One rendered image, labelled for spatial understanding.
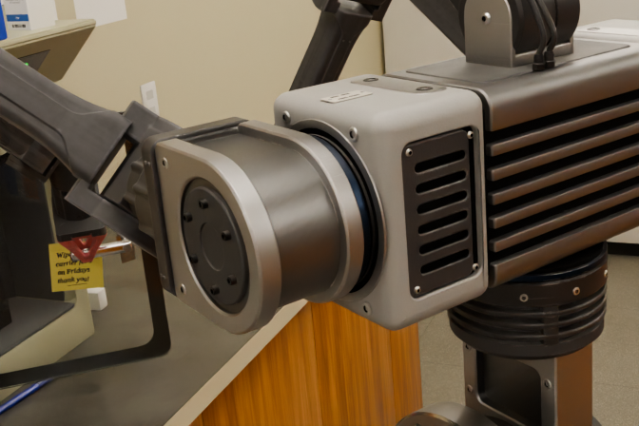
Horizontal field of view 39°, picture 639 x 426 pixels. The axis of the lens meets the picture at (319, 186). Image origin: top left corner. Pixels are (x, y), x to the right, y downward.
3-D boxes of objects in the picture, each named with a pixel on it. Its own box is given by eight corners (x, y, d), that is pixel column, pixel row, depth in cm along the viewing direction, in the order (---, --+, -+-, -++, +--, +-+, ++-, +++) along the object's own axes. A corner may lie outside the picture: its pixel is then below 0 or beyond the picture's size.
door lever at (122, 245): (70, 254, 137) (67, 238, 136) (134, 242, 139) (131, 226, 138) (71, 266, 132) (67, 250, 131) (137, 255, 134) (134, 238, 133)
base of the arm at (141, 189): (171, 300, 66) (148, 142, 63) (126, 270, 73) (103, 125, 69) (271, 266, 71) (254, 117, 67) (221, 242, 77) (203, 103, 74)
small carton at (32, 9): (8, 30, 140) (1, -10, 138) (33, 25, 144) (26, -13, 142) (30, 29, 137) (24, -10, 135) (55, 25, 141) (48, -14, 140)
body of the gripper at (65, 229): (58, 245, 123) (49, 205, 118) (52, 196, 131) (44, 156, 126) (106, 237, 125) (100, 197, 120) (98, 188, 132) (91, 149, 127)
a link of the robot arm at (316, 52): (344, -29, 126) (403, -15, 132) (325, -47, 129) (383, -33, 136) (238, 214, 146) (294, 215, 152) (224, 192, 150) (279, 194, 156)
